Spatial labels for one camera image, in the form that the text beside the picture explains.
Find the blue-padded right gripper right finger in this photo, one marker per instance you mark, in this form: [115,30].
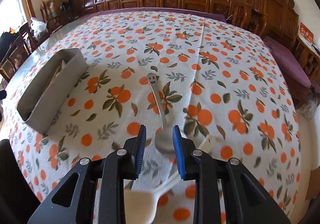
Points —
[245,199]

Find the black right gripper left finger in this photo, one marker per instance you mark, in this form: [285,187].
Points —
[72,200]

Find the large white plastic spoon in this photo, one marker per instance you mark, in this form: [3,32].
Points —
[141,206]

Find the orange-print tablecloth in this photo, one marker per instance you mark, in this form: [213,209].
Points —
[213,78]

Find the grey metal tray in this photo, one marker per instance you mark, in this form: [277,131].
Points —
[50,87]

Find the purple armchair cushion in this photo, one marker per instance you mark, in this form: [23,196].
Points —
[287,62]

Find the wooden side table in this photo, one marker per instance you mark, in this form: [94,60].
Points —
[308,60]

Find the white plastic bag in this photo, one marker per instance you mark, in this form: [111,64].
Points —
[39,28]

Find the red gift box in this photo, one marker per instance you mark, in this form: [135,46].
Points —
[305,33]

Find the purple sofa cushion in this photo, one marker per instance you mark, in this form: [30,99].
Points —
[217,17]

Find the carved wooden armchair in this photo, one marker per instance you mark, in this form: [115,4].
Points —
[274,18]

